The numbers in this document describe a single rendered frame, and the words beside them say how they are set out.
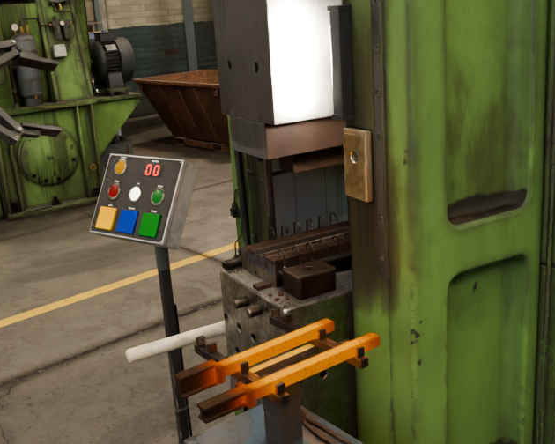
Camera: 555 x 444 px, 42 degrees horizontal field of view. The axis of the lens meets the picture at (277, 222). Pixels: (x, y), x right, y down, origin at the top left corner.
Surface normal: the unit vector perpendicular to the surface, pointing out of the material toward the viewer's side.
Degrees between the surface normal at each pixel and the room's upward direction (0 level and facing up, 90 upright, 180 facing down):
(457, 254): 90
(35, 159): 90
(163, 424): 0
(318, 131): 90
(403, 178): 90
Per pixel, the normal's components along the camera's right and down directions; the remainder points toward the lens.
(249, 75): -0.86, 0.20
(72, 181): 0.57, 0.20
